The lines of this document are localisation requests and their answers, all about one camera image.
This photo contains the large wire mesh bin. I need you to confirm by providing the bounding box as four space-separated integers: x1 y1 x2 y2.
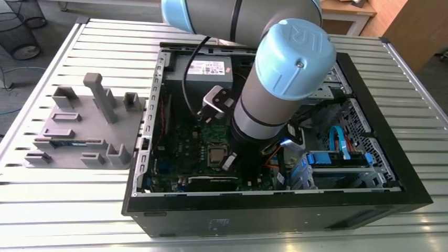
0 12 43 61

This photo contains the grey metal drive cage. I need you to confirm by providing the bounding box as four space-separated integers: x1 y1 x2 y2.
290 150 400 190
307 62 354 102

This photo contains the hard disk in blue carrier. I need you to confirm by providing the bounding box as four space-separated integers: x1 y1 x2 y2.
306 151 374 168

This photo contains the green motherboard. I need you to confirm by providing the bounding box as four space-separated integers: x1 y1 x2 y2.
150 115 279 192

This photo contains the blue floor cable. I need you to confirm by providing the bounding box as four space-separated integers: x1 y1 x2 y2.
0 104 19 117

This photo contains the wooden cabinet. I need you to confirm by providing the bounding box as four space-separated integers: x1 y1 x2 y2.
360 0 448 74

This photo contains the black PC case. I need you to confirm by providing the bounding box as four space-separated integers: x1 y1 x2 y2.
120 41 435 238

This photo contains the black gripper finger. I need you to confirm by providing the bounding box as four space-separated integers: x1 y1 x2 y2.
222 153 246 186
244 166 263 186

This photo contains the dark RAM stick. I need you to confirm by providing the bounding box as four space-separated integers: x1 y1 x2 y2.
34 138 103 148

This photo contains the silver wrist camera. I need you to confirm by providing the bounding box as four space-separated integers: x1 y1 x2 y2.
196 85 235 124
279 123 306 152

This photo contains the silver CPU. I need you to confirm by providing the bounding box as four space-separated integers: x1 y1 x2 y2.
208 148 226 163

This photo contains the small wire mesh bin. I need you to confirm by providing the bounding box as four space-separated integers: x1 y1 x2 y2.
8 0 50 29

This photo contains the orange wire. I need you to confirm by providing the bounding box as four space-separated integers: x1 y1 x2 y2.
263 145 283 169

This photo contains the black camera cable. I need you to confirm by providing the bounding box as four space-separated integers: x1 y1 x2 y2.
182 36 212 118

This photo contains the wooden desk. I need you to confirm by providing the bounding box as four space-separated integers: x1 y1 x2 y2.
320 0 379 37

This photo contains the grey power supply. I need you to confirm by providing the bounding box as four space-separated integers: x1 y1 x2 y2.
163 54 235 118

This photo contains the metal socket cover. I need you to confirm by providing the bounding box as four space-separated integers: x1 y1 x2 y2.
206 141 231 171

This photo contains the black graphics card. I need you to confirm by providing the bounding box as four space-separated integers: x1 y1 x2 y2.
187 175 242 192

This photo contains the grey parts rack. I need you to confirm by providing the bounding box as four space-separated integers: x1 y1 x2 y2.
23 72 150 171

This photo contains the blue flat wire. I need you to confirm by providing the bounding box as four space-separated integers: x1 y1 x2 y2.
328 125 354 161

